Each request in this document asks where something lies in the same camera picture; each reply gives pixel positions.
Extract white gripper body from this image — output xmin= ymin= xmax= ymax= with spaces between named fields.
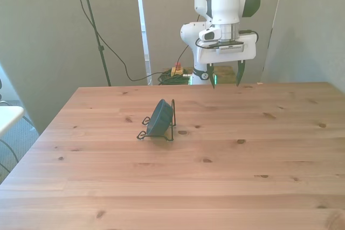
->
xmin=196 ymin=33 xmax=257 ymax=65

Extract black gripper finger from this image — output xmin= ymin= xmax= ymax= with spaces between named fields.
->
xmin=207 ymin=62 xmax=217 ymax=90
xmin=236 ymin=60 xmax=246 ymax=88

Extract dark blue bowl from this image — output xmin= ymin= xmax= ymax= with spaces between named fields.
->
xmin=146 ymin=99 xmax=174 ymax=137

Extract yellow red emergency stop box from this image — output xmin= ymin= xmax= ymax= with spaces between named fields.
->
xmin=171 ymin=62 xmax=184 ymax=78

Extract thin white leaning pole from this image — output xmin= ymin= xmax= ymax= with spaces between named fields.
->
xmin=262 ymin=0 xmax=286 ymax=84

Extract black tripod stand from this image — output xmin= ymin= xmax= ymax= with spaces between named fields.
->
xmin=68 ymin=0 xmax=113 ymax=87

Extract white side table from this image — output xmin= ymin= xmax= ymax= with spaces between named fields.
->
xmin=0 ymin=106 xmax=25 ymax=137

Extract coiled green cable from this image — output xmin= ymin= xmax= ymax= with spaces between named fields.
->
xmin=157 ymin=72 xmax=192 ymax=86

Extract black wire dish rack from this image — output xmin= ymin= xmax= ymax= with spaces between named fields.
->
xmin=136 ymin=99 xmax=177 ymax=143

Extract long black hanging cable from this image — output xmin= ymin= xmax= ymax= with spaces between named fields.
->
xmin=70 ymin=0 xmax=173 ymax=82

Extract black floor cable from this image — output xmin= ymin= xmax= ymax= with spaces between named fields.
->
xmin=0 ymin=115 xmax=39 ymax=180

